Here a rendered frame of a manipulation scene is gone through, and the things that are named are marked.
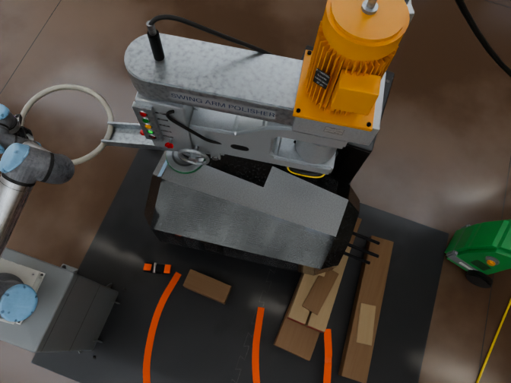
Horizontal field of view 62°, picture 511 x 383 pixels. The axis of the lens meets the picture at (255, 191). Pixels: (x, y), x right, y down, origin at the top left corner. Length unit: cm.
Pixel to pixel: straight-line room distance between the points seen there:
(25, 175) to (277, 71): 98
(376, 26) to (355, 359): 220
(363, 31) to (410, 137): 246
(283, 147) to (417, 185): 173
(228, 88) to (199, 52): 19
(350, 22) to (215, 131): 82
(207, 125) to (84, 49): 233
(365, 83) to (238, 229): 130
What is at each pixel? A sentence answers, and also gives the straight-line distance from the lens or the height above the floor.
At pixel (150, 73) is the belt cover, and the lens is 164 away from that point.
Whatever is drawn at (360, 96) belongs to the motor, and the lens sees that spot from 133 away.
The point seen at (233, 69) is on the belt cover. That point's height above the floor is 169.
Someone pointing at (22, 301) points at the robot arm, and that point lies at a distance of 203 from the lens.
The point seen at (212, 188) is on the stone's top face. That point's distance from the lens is 234.
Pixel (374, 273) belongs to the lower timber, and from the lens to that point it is 306.
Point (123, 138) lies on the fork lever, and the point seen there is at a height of 92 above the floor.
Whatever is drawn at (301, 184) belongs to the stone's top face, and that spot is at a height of 82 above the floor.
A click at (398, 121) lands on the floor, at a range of 369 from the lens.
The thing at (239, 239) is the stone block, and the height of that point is 67.
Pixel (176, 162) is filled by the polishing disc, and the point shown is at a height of 85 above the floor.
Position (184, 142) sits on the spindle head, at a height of 124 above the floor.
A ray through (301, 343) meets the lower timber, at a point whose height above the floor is 15.
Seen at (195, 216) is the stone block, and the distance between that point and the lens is 241.
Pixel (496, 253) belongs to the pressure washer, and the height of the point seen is 50.
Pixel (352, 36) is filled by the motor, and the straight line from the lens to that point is 124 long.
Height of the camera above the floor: 301
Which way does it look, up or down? 70 degrees down
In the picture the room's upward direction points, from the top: 7 degrees clockwise
